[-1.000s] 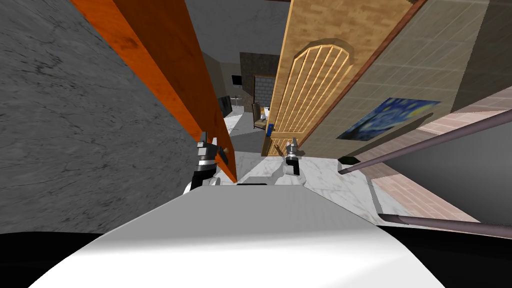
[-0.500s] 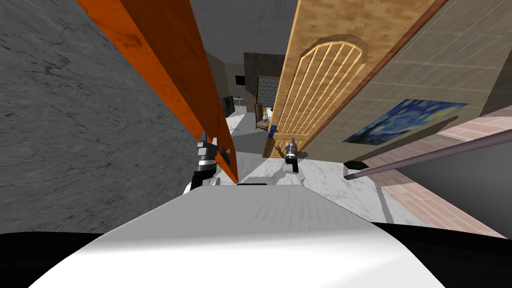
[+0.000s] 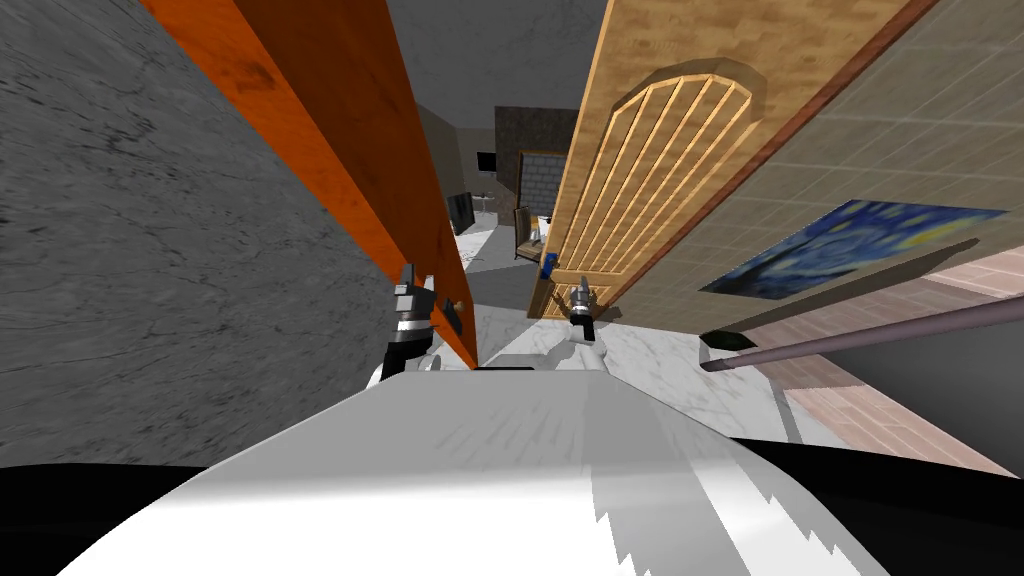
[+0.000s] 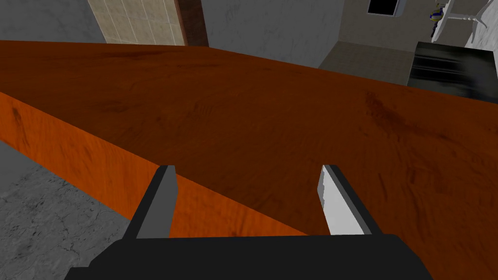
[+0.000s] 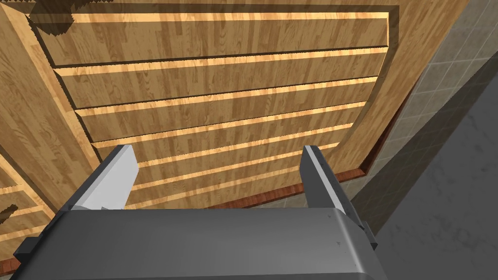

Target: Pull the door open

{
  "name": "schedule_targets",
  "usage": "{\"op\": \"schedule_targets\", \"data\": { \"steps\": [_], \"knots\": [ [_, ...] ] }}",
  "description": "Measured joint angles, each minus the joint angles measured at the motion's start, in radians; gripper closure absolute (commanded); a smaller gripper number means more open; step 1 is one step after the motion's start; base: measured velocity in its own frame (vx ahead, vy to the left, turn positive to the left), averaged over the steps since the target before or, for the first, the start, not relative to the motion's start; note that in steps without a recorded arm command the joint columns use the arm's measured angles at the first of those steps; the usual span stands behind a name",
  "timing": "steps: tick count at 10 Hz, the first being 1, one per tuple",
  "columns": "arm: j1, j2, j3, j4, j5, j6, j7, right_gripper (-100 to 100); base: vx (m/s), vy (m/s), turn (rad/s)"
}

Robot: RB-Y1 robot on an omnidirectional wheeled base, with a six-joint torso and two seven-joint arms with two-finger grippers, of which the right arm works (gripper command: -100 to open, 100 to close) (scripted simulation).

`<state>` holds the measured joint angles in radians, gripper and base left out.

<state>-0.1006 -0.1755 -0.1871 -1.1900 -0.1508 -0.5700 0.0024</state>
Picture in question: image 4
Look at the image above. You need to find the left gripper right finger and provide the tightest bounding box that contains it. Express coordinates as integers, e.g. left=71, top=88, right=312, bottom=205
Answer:
left=317, top=164, right=384, bottom=236

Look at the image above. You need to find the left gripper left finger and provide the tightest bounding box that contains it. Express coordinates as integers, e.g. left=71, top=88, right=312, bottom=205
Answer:
left=124, top=165, right=179, bottom=240

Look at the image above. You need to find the black cabinet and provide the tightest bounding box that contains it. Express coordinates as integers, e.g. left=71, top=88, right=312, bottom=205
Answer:
left=407, top=41, right=498, bottom=100

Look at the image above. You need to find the dark window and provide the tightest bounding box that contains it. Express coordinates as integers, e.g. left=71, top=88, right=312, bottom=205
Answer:
left=367, top=0, right=401, bottom=17

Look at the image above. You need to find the white round table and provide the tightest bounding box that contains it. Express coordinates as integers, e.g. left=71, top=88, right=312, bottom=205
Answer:
left=429, top=0, right=498, bottom=44

